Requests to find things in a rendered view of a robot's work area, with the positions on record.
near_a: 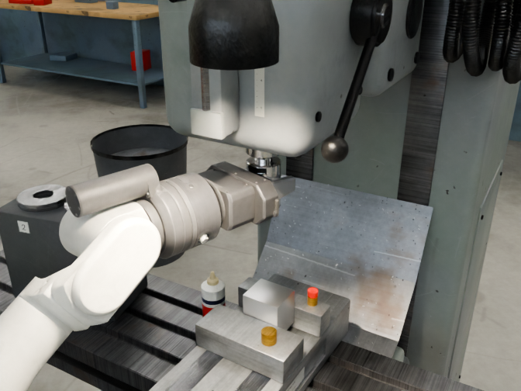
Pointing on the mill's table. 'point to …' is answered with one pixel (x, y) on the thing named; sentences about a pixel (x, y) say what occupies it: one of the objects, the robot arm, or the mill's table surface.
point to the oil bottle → (212, 293)
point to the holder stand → (39, 238)
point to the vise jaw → (249, 343)
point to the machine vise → (199, 378)
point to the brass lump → (268, 336)
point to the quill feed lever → (364, 28)
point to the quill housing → (274, 77)
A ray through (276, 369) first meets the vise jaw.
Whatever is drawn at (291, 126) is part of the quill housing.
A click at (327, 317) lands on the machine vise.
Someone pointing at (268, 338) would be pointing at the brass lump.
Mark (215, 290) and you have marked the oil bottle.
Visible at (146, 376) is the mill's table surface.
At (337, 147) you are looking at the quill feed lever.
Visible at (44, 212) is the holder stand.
